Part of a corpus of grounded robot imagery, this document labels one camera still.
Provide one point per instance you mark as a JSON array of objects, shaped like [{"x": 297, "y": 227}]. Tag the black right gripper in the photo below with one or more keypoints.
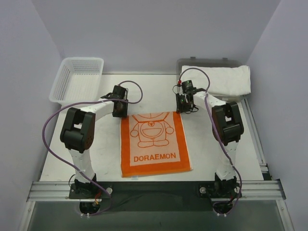
[{"x": 181, "y": 106}]

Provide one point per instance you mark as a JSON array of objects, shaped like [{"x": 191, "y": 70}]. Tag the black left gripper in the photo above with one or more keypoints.
[{"x": 120, "y": 111}]

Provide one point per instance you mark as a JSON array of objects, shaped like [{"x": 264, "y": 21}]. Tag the white towels pile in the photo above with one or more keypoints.
[{"x": 222, "y": 81}]

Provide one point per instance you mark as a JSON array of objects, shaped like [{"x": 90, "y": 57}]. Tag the orange cloth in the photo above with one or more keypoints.
[{"x": 153, "y": 144}]

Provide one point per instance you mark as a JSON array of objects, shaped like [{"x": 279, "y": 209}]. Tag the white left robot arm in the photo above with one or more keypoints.
[{"x": 79, "y": 126}]

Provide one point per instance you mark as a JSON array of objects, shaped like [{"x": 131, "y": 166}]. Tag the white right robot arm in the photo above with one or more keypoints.
[{"x": 225, "y": 118}]

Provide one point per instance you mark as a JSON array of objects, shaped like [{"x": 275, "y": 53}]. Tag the white plastic mesh basket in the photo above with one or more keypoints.
[{"x": 78, "y": 80}]

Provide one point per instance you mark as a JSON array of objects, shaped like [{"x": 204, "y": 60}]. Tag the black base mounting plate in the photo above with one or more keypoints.
[{"x": 169, "y": 196}]

